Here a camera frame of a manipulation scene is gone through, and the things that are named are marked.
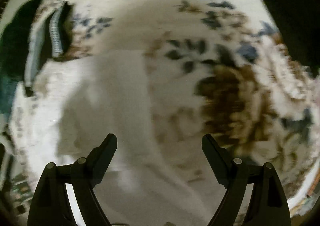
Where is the white knit sweater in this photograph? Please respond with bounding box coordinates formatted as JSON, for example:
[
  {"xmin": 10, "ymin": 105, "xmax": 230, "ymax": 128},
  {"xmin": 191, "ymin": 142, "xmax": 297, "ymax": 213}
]
[{"xmin": 26, "ymin": 50, "xmax": 213, "ymax": 225}]

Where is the floral bed blanket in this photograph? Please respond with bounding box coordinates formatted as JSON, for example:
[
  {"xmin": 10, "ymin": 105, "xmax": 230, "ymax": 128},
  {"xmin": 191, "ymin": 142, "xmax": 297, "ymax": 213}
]
[{"xmin": 9, "ymin": 0, "xmax": 319, "ymax": 216}]

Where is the folded black grey striped garment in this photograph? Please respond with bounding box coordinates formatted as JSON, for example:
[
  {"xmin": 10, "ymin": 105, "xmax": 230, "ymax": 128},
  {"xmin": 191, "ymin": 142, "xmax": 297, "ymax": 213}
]
[{"xmin": 24, "ymin": 2, "xmax": 72, "ymax": 97}]

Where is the dark green folded quilt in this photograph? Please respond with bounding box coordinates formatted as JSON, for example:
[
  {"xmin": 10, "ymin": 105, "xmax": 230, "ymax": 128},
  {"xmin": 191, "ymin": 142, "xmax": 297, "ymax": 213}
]
[{"xmin": 1, "ymin": 0, "xmax": 41, "ymax": 119}]

